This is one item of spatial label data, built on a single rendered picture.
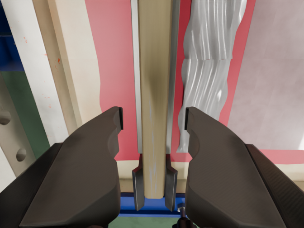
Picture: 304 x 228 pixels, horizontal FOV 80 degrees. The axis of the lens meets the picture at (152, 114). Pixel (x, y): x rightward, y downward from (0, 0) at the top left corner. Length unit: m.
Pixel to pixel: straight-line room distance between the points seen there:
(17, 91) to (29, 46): 1.38
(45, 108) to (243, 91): 0.31
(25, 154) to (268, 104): 0.41
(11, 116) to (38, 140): 1.50
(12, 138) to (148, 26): 0.26
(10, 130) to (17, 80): 1.30
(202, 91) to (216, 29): 0.09
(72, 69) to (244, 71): 0.26
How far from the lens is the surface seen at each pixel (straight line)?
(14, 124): 0.34
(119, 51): 0.29
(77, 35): 0.30
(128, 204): 0.41
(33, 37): 0.29
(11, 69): 0.41
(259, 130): 0.38
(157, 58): 0.18
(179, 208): 0.40
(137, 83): 0.25
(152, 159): 0.24
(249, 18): 0.31
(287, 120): 0.40
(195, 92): 0.30
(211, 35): 0.29
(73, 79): 0.32
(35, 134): 1.81
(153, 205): 0.41
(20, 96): 1.68
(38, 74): 0.30
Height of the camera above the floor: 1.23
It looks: 61 degrees down
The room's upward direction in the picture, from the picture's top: 178 degrees counter-clockwise
